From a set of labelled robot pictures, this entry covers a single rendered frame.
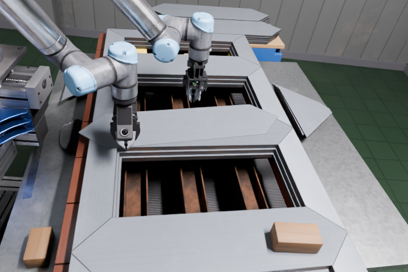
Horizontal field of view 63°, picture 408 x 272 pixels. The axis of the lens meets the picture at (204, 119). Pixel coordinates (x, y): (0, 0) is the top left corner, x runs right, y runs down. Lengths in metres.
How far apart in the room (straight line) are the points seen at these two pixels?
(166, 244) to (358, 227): 0.66
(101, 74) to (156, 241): 0.45
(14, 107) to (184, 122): 0.58
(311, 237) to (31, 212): 0.86
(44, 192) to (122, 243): 0.46
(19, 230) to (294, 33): 3.06
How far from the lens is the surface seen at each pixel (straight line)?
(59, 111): 1.60
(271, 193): 1.49
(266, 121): 1.31
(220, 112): 1.30
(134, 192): 1.24
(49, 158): 1.40
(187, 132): 1.19
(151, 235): 0.93
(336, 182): 1.36
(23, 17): 0.87
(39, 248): 1.11
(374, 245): 1.26
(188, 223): 0.95
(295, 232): 0.94
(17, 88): 1.25
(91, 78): 0.86
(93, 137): 1.17
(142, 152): 1.14
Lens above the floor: 1.66
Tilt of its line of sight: 39 degrees down
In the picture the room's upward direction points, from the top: 9 degrees clockwise
